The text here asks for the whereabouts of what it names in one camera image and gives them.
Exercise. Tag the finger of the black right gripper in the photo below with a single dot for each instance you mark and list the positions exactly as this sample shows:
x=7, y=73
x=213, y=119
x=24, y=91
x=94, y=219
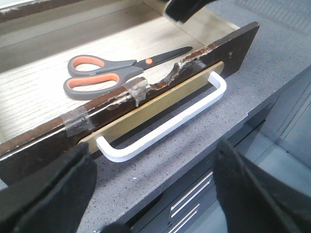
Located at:
x=183, y=10

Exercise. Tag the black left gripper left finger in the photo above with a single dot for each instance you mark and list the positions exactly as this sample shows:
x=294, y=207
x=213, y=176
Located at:
x=52, y=200

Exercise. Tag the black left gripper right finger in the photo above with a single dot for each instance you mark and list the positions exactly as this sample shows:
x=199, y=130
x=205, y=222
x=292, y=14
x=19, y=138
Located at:
x=253, y=201

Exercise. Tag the white drawer handle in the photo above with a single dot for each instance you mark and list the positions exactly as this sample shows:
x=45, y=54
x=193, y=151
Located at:
x=127, y=153

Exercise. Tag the grey orange scissors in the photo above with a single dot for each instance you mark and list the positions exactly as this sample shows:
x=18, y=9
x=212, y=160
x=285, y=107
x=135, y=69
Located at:
x=89, y=69

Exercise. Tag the wooden drawer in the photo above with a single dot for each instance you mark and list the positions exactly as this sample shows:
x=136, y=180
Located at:
x=39, y=121

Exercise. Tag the dark brown wooden drawer cabinet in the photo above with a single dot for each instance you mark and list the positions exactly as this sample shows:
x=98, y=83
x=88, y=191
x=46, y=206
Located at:
x=25, y=8

